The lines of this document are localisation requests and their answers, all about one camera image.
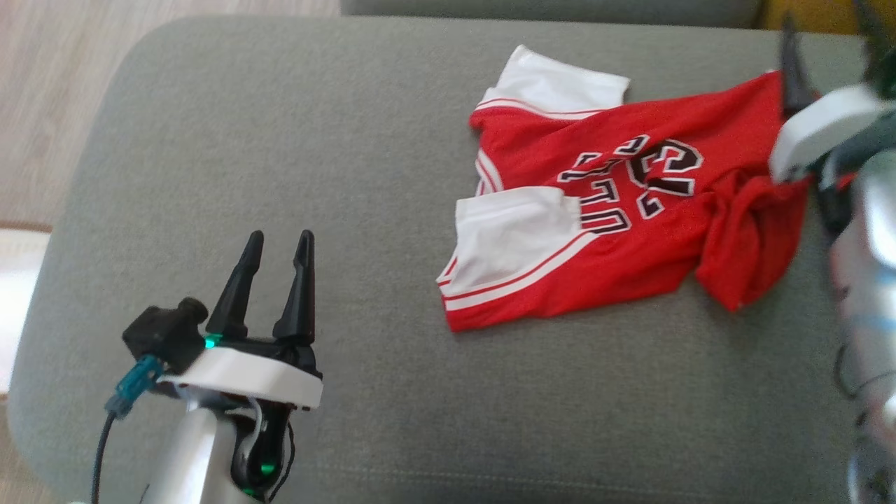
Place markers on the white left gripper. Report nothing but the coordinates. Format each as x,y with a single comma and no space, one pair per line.
252,374

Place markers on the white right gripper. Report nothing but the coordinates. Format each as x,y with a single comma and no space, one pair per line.
819,126

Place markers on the red basketball jersey white sleeves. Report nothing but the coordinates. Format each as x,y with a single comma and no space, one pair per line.
630,252

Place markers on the wide yellow sofa back cushion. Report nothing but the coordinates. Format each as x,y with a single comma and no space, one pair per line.
819,14

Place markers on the large grey sofa chaise cushion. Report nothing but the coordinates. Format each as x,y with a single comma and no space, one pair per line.
350,210

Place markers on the white floor rug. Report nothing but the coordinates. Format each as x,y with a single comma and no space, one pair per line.
17,301

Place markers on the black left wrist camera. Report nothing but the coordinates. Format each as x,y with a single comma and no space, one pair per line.
164,332

